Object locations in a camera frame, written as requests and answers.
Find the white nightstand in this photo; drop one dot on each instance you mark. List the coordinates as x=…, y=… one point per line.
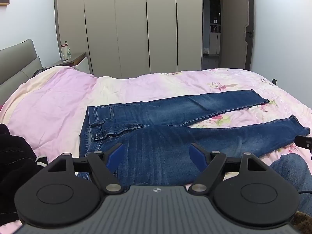
x=81, y=63

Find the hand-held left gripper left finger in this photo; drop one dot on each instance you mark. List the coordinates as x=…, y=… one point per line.
x=116, y=156

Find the beige room door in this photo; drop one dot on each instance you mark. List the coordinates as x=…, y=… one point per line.
x=235, y=29

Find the dark cloth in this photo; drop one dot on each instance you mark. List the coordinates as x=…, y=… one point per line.
x=14, y=165

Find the person's leg in jeans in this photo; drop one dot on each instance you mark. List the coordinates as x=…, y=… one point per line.
x=292, y=173

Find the beige wardrobe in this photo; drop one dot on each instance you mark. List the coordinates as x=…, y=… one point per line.
x=131, y=26

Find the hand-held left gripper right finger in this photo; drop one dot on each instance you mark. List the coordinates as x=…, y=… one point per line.
x=196, y=156

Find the hallway cabinet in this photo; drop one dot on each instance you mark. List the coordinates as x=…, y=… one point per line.
x=215, y=26

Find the clear bottle with green label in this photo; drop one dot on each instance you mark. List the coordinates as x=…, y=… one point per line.
x=69, y=51

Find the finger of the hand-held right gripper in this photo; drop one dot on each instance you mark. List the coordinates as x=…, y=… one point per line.
x=303, y=141

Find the pink floral blanket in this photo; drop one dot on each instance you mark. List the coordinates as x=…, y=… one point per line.
x=56, y=102

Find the blue denim pants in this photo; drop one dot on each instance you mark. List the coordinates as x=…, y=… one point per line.
x=156, y=148

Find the grey padded headboard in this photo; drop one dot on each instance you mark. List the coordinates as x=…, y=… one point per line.
x=17, y=65

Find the white tumbler with red lid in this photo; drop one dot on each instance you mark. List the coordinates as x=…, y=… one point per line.
x=63, y=53

